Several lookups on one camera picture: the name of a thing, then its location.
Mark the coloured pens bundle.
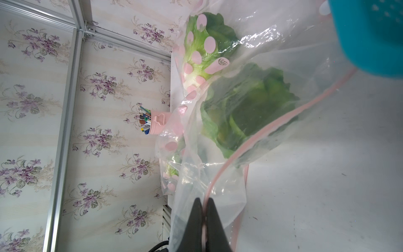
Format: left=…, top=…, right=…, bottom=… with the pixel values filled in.
left=139, top=106, right=152, bottom=135

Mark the teal plastic basket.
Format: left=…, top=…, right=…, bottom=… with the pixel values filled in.
left=329, top=0, right=403, bottom=79

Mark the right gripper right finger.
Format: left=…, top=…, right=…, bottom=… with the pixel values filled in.
left=206, top=198, right=233, bottom=252

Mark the bagged cabbage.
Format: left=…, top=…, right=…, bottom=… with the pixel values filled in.
left=165, top=150, right=183, bottom=177
left=180, top=12, right=239, bottom=90

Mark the clear zip-top bag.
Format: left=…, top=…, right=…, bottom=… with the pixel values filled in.
left=155, top=121, right=186, bottom=195
left=155, top=1, right=354, bottom=252
left=171, top=1, right=246, bottom=104

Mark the near bagged cabbage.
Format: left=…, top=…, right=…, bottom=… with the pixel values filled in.
left=165, top=150, right=183, bottom=177

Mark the green chinese cabbage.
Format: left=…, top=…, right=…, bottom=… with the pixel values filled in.
left=200, top=63, right=299, bottom=158

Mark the far bagged cabbage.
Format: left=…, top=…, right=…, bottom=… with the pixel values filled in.
left=180, top=12, right=239, bottom=90

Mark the pink pen cup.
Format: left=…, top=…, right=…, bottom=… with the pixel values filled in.
left=149, top=110, right=171, bottom=135

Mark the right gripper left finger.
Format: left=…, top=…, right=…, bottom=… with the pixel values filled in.
left=177, top=198, right=203, bottom=252

